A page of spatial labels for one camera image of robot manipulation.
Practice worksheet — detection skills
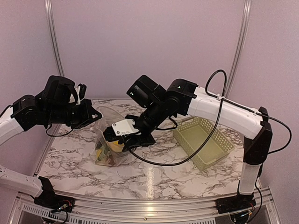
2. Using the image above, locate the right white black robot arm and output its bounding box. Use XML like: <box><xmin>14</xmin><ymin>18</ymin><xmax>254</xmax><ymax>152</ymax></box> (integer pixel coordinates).
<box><xmin>123</xmin><ymin>75</ymin><xmax>273</xmax><ymax>211</ymax></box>

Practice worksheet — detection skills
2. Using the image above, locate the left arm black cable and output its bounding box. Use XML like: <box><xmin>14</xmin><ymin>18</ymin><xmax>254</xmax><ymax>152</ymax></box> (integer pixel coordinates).
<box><xmin>45</xmin><ymin>125</ymin><xmax>73</xmax><ymax>137</ymax></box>

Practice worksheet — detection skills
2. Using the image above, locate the yellow lemon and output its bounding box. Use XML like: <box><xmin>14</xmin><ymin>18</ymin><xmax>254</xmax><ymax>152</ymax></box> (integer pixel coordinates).
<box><xmin>96</xmin><ymin>149</ymin><xmax>107</xmax><ymax>161</ymax></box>

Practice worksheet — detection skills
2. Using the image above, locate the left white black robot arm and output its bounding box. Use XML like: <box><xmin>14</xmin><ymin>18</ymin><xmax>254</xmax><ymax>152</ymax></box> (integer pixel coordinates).
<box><xmin>0</xmin><ymin>95</ymin><xmax>102</xmax><ymax>208</ymax></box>

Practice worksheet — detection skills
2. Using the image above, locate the aluminium frame post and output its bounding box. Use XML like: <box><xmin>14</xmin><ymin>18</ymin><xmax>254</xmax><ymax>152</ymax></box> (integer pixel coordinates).
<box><xmin>44</xmin><ymin>0</ymin><xmax>65</xmax><ymax>77</ymax></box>
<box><xmin>230</xmin><ymin>0</ymin><xmax>252</xmax><ymax>81</ymax></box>

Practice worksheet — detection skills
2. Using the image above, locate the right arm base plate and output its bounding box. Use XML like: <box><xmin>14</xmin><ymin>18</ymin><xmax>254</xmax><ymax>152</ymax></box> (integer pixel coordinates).
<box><xmin>215</xmin><ymin>196</ymin><xmax>256</xmax><ymax>214</ymax></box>

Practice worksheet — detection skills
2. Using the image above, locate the right aluminium frame post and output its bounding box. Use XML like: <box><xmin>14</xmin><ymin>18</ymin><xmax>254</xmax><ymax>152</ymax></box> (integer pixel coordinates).
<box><xmin>230</xmin><ymin>0</ymin><xmax>252</xmax><ymax>81</ymax></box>

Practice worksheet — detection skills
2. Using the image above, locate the left aluminium frame post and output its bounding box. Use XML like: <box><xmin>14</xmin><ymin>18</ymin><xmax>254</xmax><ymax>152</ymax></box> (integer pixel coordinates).
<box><xmin>44</xmin><ymin>0</ymin><xmax>65</xmax><ymax>77</ymax></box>

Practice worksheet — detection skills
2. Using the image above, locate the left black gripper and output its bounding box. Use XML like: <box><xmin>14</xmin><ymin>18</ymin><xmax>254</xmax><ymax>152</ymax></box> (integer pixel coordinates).
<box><xmin>44</xmin><ymin>98</ymin><xmax>102</xmax><ymax>129</ymax></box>

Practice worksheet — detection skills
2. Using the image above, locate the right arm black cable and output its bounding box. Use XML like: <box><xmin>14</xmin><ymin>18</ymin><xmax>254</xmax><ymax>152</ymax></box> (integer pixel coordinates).
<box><xmin>128</xmin><ymin>69</ymin><xmax>292</xmax><ymax>166</ymax></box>

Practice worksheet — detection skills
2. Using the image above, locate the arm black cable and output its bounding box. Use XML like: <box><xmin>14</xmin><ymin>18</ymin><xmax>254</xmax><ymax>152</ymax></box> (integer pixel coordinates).
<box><xmin>128</xmin><ymin>69</ymin><xmax>292</xmax><ymax>166</ymax></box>
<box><xmin>45</xmin><ymin>125</ymin><xmax>73</xmax><ymax>137</ymax></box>

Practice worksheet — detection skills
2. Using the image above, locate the beige perforated plastic basket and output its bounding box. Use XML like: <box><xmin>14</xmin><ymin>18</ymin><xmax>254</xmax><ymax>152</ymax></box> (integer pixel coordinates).
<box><xmin>172</xmin><ymin>116</ymin><xmax>235</xmax><ymax>172</ymax></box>

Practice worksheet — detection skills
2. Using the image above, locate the clear zip top bag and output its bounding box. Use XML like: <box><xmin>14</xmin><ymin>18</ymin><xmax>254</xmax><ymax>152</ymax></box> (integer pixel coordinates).
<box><xmin>93</xmin><ymin>106</ymin><xmax>129</xmax><ymax>167</ymax></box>

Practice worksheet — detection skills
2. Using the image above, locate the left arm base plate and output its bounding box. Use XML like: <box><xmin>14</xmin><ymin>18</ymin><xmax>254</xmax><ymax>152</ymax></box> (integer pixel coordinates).
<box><xmin>32</xmin><ymin>195</ymin><xmax>75</xmax><ymax>213</ymax></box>

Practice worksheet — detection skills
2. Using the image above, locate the front aluminium rail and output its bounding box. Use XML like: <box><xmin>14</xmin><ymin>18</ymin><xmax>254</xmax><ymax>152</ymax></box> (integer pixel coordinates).
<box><xmin>7</xmin><ymin>187</ymin><xmax>282</xmax><ymax>224</ymax></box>

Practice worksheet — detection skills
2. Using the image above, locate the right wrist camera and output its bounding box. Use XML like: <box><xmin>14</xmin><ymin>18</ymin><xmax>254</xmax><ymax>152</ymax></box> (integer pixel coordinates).
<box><xmin>103</xmin><ymin>119</ymin><xmax>140</xmax><ymax>142</ymax></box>

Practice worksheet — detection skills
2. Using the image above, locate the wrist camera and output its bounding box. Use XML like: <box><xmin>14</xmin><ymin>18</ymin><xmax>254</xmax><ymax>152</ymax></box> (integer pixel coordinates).
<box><xmin>42</xmin><ymin>75</ymin><xmax>87</xmax><ymax>106</ymax></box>
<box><xmin>103</xmin><ymin>119</ymin><xmax>140</xmax><ymax>142</ymax></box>

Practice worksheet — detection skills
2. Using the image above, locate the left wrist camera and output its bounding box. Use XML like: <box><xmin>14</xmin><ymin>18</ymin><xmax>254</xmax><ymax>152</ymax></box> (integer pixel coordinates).
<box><xmin>42</xmin><ymin>75</ymin><xmax>87</xmax><ymax>106</ymax></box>

